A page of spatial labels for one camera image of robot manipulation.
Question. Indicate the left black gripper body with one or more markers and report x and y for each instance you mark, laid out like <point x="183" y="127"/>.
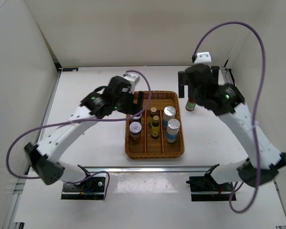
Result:
<point x="125" y="104"/>

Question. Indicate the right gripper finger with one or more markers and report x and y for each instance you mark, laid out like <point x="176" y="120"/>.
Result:
<point x="182" y="81"/>
<point x="215" y="74"/>

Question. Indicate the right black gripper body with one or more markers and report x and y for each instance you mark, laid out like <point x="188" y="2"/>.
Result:
<point x="197" y="96"/>

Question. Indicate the silver lid jar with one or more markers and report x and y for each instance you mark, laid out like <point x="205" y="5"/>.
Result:
<point x="135" y="129"/>
<point x="137" y="118"/>

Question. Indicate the yellow cap sauce bottle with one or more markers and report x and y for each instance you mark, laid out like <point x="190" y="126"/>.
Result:
<point x="190" y="105"/>

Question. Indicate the small yellow label bottle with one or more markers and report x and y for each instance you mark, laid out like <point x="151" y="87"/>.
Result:
<point x="155" y="127"/>

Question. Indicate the white blue canister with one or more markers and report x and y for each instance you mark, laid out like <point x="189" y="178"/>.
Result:
<point x="172" y="130"/>
<point x="169" y="113"/>

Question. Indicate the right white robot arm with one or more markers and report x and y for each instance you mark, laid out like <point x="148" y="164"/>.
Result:
<point x="261" y="154"/>

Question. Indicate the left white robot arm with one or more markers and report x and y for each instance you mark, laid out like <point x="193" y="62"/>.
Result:
<point x="44" y="156"/>

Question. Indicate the brown wicker basket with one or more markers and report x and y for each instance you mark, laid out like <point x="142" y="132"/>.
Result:
<point x="147" y="147"/>

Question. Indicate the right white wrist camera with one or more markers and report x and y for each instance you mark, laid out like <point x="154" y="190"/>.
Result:
<point x="203" y="58"/>

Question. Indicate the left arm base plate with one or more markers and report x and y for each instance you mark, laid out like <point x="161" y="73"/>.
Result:
<point x="95" y="188"/>

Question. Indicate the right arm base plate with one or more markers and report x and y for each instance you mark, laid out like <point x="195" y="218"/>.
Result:
<point x="203" y="189"/>

